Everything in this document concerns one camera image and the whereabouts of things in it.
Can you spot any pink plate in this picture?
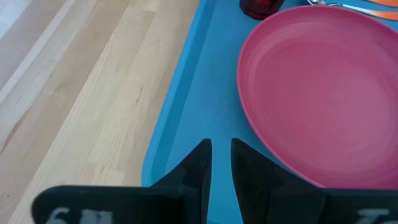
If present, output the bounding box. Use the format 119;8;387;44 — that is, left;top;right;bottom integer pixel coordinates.
236;4;398;191

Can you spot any blue plastic tray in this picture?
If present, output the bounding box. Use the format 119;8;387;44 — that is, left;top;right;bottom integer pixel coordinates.
141;0;398;224

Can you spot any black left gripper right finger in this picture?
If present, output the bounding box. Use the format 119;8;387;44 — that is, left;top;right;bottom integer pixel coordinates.
230;138;398;224

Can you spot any red faceted cup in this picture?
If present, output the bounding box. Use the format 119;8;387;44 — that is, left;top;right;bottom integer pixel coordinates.
238;0;285;21

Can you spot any orange-handled metal spoon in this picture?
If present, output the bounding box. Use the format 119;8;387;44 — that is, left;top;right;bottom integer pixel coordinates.
306;0;398;22

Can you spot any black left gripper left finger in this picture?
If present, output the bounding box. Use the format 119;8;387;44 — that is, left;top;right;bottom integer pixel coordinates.
30;138;213;224

